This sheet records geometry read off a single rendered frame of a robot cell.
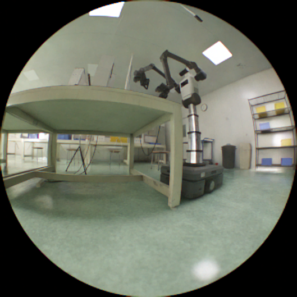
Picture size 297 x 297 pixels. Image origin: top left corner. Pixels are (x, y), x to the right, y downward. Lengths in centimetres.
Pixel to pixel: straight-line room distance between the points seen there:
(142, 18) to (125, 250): 283
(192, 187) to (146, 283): 73
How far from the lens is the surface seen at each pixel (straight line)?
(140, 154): 515
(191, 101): 132
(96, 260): 47
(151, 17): 250
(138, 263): 45
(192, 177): 87
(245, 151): 312
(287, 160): 299
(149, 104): 64
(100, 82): 84
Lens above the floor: 39
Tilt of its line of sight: 3 degrees up
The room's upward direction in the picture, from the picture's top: 1 degrees clockwise
